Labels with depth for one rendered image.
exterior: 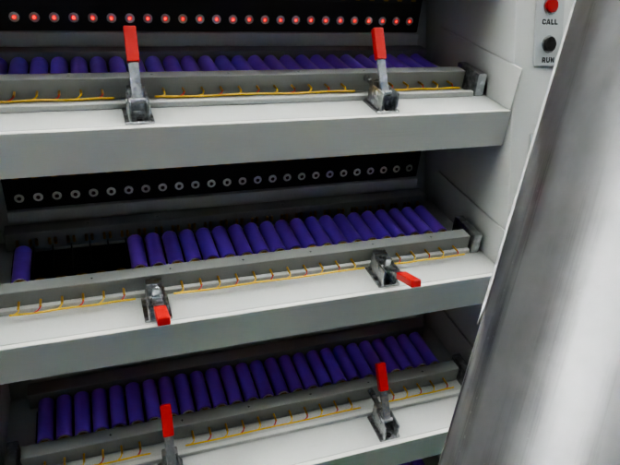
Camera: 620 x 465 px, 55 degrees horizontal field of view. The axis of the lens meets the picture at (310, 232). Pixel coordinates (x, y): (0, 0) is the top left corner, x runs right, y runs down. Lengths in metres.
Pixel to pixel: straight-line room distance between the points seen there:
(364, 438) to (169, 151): 0.43
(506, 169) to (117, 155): 0.45
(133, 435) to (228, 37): 0.49
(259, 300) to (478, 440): 0.51
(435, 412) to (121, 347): 0.42
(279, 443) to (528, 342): 0.62
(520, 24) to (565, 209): 0.60
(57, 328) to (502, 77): 0.57
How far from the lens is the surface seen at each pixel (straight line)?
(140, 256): 0.71
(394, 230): 0.79
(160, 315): 0.58
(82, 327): 0.65
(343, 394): 0.81
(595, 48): 0.20
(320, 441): 0.78
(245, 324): 0.66
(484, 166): 0.81
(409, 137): 0.70
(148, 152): 0.61
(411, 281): 0.65
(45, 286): 0.67
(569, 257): 0.17
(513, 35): 0.77
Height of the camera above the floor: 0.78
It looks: 12 degrees down
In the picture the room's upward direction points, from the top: 2 degrees counter-clockwise
